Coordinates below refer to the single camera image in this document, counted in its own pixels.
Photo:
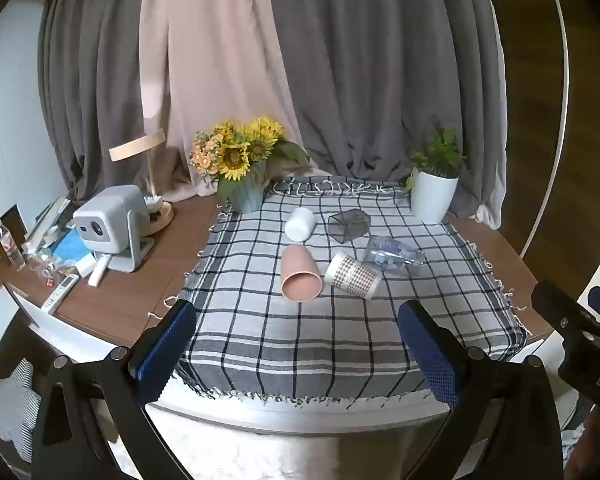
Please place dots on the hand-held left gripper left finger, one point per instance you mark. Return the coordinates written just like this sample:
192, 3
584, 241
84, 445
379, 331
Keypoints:
167, 350

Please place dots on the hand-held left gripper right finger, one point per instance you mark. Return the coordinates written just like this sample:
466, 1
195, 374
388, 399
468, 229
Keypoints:
428, 355

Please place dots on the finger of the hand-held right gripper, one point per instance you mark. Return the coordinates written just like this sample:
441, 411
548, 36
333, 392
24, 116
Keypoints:
562, 305

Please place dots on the houndstooth patterned cup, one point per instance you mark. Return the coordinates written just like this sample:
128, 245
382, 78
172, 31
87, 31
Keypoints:
352, 276

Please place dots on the dark transparent square cup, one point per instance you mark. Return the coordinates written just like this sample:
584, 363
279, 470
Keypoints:
349, 226

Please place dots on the pink cup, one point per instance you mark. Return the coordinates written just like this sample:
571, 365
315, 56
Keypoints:
300, 272

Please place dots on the white cup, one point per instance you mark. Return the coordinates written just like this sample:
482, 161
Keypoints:
300, 224

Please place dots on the slim white remote control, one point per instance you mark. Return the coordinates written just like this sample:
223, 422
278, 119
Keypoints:
100, 270

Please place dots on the plaid tablecloth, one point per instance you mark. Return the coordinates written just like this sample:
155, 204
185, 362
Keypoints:
300, 345

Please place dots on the grey projector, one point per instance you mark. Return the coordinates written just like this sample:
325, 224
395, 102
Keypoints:
112, 220

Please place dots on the striped cloth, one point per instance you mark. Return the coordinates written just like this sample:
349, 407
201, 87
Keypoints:
17, 405

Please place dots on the green plant in white pot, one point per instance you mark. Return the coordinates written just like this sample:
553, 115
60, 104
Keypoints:
433, 195

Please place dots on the wooden desk lamp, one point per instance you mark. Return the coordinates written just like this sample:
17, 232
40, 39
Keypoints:
152, 175

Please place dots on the grey ribbed vase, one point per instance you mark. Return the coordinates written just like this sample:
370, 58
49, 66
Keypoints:
247, 192

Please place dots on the clear water bottle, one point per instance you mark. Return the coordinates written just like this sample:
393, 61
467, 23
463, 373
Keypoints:
9, 245

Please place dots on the sunflower bouquet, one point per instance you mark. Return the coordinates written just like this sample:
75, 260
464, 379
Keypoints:
240, 152

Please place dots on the grey curtain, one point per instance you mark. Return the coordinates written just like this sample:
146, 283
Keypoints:
389, 60
95, 70

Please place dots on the pink curtain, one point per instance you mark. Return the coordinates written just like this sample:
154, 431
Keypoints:
215, 60

